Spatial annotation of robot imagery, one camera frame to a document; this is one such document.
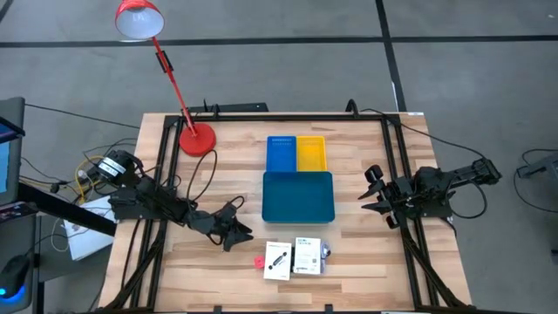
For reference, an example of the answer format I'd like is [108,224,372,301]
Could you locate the white box with QR code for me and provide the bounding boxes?
[292,236,323,276]

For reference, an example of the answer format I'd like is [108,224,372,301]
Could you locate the black stand beam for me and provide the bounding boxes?
[17,181,118,237]

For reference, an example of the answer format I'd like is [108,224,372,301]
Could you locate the long black floor cable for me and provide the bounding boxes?
[24,103,141,130]

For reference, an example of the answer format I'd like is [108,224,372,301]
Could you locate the black computer mouse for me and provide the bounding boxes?
[0,254,31,302]

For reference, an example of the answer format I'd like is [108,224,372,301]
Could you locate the black aluminium table frame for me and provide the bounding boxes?
[93,111,470,314]

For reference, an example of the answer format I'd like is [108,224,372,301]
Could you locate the small blue plastic bin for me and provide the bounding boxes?
[265,135,298,174]

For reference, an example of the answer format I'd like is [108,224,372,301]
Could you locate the large display screen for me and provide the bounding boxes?
[0,96,26,207]

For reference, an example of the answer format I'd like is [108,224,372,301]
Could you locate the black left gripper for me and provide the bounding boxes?
[187,201,255,253]

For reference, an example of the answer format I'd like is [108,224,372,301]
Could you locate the black power strip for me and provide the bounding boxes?
[187,102,270,115]

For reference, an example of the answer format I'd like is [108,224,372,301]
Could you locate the small device with screen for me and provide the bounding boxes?
[0,201,39,226]

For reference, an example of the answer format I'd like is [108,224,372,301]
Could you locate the white cable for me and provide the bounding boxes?
[320,242,332,274]

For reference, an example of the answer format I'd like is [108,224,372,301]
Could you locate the small yellow plastic bin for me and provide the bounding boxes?
[296,135,329,173]

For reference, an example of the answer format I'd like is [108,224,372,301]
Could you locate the black looped floor cable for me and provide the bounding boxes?
[513,148,558,215]

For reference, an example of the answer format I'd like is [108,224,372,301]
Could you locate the white paper box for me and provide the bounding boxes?
[63,195,117,262]

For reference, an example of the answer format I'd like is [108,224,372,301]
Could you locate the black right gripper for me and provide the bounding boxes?
[357,164,418,230]

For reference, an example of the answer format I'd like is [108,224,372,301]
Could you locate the dark lamp cord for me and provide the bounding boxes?
[186,149,219,202]

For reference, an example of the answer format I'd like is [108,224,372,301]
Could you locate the red desk lamp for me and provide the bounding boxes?
[114,0,218,158]

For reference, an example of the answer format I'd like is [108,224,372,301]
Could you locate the dark computer desk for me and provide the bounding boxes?
[0,213,40,314]

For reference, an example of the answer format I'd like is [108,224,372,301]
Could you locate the yellow cable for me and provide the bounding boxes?
[74,155,108,205]

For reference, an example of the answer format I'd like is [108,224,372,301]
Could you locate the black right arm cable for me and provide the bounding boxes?
[359,107,487,160]

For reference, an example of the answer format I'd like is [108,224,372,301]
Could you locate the white box with black print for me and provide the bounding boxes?
[262,241,293,282]

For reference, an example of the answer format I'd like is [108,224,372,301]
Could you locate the large teal plastic bin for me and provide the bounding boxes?
[261,170,337,225]

